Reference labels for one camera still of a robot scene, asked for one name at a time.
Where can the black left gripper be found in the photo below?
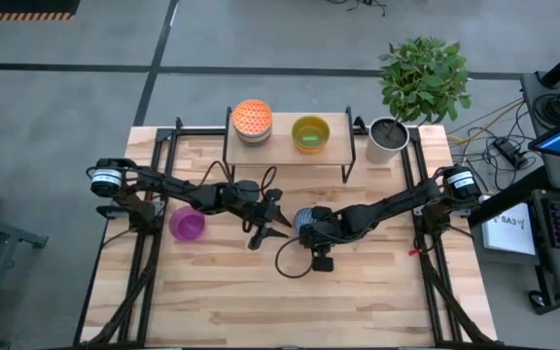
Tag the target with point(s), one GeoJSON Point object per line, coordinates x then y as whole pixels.
{"type": "Point", "coordinates": [253, 206]}

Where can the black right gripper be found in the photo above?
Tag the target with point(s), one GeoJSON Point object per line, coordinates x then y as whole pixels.
{"type": "Point", "coordinates": [326, 228]}

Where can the cyan patterned ceramic bowl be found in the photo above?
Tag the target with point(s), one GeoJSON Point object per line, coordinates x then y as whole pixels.
{"type": "Point", "coordinates": [302, 219]}

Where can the translucent green plastic bowl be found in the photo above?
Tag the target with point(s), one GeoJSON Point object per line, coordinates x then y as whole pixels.
{"type": "Point", "coordinates": [310, 138]}

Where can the orange patterned ceramic bowl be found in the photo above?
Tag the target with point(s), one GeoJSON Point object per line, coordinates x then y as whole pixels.
{"type": "Point", "coordinates": [252, 116]}

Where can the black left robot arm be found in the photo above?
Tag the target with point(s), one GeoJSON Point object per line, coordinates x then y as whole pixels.
{"type": "Point", "coordinates": [183, 189]}

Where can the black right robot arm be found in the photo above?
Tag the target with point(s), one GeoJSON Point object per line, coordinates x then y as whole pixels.
{"type": "Point", "coordinates": [396, 199]}

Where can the translucent purple plastic bowl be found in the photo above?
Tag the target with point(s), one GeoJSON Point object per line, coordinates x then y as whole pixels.
{"type": "Point", "coordinates": [186, 226]}

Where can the white plant pot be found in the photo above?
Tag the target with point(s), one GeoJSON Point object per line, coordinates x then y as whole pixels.
{"type": "Point", "coordinates": [377, 153]}

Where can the red clip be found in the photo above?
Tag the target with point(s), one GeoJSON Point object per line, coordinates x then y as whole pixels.
{"type": "Point", "coordinates": [413, 252]}

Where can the green leafy plant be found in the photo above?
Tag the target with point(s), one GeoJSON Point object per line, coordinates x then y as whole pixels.
{"type": "Point", "coordinates": [423, 80]}

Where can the white paper sheet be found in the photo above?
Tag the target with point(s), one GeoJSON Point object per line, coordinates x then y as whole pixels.
{"type": "Point", "coordinates": [508, 235]}

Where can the black power strip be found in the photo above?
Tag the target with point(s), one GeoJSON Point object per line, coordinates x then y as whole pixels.
{"type": "Point", "coordinates": [509, 151]}

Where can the black mat with hazard stripes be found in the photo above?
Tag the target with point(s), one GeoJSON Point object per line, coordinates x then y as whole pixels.
{"type": "Point", "coordinates": [17, 7]}

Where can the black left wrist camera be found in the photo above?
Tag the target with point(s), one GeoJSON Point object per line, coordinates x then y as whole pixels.
{"type": "Point", "coordinates": [273, 194]}

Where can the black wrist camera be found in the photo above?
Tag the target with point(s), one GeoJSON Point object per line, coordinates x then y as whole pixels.
{"type": "Point", "coordinates": [323, 264]}
{"type": "Point", "coordinates": [273, 194]}

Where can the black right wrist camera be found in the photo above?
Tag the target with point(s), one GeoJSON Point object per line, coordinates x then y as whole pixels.
{"type": "Point", "coordinates": [323, 264]}

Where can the wooden shelf with black frame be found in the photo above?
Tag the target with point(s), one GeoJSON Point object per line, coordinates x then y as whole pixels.
{"type": "Point", "coordinates": [280, 146]}

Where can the black aluminium table frame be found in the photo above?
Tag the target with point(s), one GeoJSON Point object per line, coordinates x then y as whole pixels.
{"type": "Point", "coordinates": [169, 146]}

